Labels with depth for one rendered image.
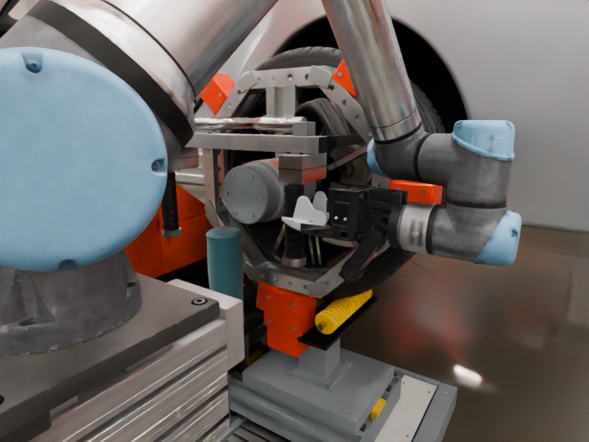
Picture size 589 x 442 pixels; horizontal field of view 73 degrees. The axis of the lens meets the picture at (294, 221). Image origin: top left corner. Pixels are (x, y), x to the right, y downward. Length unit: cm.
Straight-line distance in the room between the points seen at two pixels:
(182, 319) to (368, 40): 40
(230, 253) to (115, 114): 78
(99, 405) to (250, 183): 53
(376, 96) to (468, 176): 16
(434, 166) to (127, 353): 44
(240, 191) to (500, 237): 52
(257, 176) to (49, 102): 63
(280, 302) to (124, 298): 69
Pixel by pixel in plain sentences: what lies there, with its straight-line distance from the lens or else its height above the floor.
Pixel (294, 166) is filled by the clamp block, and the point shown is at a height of 93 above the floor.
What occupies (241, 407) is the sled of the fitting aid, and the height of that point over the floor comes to 12.
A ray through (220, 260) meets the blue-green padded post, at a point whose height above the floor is 67.
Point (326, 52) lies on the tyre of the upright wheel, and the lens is 101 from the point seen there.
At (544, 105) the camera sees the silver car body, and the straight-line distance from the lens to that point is 114.
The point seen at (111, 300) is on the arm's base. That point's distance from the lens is 41.
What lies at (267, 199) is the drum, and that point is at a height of 85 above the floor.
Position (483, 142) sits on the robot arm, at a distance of 55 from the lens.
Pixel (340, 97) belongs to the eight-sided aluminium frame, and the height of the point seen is 105.
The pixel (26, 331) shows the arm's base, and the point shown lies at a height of 84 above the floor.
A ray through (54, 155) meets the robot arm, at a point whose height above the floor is 99.
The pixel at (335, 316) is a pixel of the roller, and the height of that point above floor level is 53.
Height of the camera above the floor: 101
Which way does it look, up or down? 14 degrees down
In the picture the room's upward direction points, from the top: straight up
